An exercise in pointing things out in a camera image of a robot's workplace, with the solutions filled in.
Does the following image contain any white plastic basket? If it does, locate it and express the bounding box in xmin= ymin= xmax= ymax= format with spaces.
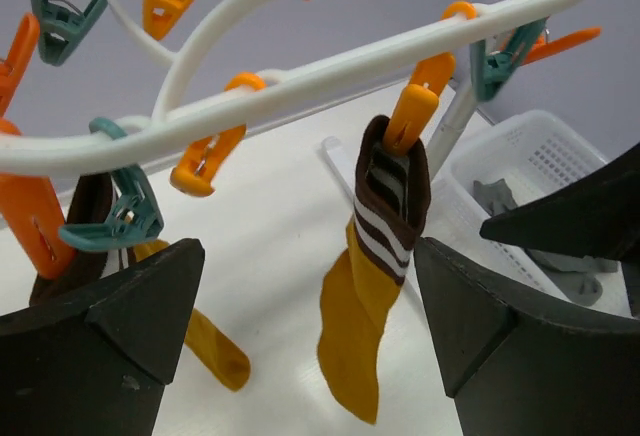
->
xmin=424 ymin=110 xmax=607 ymax=300

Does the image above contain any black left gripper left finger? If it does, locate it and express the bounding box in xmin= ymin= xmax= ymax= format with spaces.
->
xmin=1 ymin=238 xmax=205 ymax=435

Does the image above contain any white clothes rack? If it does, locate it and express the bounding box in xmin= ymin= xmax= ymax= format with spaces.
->
xmin=320 ymin=78 xmax=478 ymax=200

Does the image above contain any white clip hanger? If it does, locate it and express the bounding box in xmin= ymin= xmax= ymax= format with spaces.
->
xmin=1 ymin=0 xmax=582 ymax=176

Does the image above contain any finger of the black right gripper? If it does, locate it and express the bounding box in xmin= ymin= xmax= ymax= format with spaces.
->
xmin=480 ymin=146 xmax=639 ymax=262

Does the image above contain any teal clothes peg right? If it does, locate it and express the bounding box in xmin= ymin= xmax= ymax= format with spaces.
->
xmin=469 ymin=17 xmax=549 ymax=102

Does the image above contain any orange brown sock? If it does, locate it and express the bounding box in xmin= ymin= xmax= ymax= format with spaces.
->
xmin=29 ymin=173 xmax=251 ymax=391

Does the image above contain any teal clothes peg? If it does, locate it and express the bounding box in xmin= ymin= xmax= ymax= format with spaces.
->
xmin=58 ymin=116 xmax=166 ymax=252
xmin=469 ymin=17 xmax=549 ymax=102

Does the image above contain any orange clothes peg right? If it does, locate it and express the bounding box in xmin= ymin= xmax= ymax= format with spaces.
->
xmin=521 ymin=27 xmax=601 ymax=66

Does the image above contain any grey sock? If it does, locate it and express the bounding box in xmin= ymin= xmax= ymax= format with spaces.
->
xmin=472 ymin=178 xmax=518 ymax=217
xmin=525 ymin=249 xmax=618 ymax=307

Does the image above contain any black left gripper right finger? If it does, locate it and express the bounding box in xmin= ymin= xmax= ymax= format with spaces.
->
xmin=414 ymin=237 xmax=639 ymax=435

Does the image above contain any orange clothes peg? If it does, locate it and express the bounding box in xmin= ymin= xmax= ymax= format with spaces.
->
xmin=0 ymin=118 xmax=76 ymax=280
xmin=521 ymin=27 xmax=601 ymax=66

